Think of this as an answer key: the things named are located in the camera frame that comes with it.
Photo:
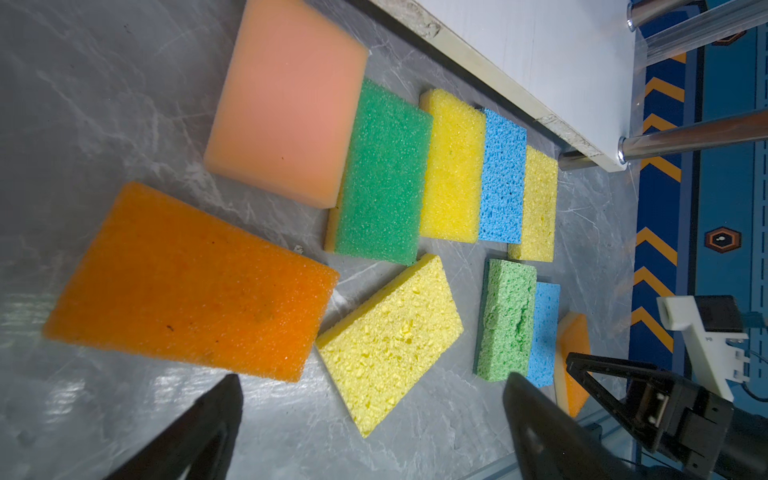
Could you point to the white two-tier shelf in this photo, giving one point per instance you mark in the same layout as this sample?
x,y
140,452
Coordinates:
x,y
578,67

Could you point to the bright yellow sponge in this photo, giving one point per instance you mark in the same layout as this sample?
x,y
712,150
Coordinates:
x,y
453,182

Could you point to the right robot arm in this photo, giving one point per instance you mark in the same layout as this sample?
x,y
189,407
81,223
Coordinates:
x,y
744,453

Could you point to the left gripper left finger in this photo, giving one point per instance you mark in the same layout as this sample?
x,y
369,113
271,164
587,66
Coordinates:
x,y
197,445

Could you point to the pale yellow sponge tilted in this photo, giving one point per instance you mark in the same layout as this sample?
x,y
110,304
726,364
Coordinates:
x,y
377,353

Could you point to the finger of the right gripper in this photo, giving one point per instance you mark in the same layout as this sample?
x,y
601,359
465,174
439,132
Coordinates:
x,y
636,394

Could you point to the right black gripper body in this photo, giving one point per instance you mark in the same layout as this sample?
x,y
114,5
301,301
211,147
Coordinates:
x,y
679,419

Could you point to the blue sponge row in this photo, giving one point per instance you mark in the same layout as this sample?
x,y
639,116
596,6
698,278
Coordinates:
x,y
503,179
542,356

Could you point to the light green sponge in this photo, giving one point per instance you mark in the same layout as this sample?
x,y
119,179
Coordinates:
x,y
507,323

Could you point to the dark green sponge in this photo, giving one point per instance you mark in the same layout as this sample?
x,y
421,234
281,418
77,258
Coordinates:
x,y
378,210

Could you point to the pink sponge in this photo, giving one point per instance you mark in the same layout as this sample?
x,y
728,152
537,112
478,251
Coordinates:
x,y
285,117

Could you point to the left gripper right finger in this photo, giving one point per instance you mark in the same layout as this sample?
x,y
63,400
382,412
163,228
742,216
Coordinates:
x,y
551,445

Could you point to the orange sponge left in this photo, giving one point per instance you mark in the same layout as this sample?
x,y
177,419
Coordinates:
x,y
165,280

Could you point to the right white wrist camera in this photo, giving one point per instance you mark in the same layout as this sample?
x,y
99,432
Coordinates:
x,y
714,361

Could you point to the pale yellow sponge row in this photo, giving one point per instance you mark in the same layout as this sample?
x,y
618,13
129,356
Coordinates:
x,y
539,209

